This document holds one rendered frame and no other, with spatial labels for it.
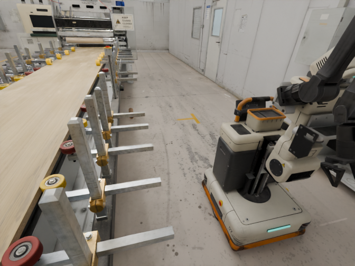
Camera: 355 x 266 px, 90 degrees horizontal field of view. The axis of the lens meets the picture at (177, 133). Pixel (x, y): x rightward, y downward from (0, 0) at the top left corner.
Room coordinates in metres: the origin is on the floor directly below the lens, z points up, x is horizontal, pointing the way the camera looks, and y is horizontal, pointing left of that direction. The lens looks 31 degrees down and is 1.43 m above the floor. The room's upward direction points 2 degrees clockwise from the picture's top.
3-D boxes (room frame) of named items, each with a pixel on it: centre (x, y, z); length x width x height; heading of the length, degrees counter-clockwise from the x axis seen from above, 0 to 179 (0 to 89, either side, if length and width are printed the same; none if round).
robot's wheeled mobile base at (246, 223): (1.04, -0.65, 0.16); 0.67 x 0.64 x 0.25; 15
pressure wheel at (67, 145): (0.71, 0.54, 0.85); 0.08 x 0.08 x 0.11
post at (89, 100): (0.71, 0.38, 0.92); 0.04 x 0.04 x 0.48; 16
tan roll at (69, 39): (4.76, 2.08, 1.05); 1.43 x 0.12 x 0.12; 106
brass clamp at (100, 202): (0.50, 0.32, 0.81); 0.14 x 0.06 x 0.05; 16
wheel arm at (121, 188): (0.53, 0.28, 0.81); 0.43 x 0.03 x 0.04; 106
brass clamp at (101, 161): (0.74, 0.39, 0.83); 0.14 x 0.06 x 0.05; 16
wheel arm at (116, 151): (0.77, 0.34, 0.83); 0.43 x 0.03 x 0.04; 106
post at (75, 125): (0.47, 0.31, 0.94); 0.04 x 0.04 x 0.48; 16
